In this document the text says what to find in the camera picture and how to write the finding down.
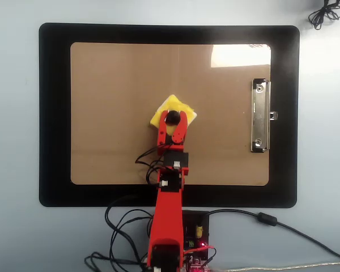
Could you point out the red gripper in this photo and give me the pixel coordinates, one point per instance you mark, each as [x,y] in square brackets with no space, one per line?
[164,144]

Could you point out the yellow sponge with black knob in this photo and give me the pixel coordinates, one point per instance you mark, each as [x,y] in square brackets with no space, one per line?
[173,102]

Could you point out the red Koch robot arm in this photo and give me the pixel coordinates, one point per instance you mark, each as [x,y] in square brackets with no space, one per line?
[168,215]

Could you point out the brown hardboard clipboard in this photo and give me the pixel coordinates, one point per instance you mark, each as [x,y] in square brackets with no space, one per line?
[116,85]

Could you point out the silver metal clipboard clip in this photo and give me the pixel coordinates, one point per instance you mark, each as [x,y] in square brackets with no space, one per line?
[260,113]

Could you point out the black control board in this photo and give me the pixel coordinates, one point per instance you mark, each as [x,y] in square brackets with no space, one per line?
[203,218]

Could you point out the black rectangular desk mat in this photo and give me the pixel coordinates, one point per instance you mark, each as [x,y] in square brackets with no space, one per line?
[54,113]

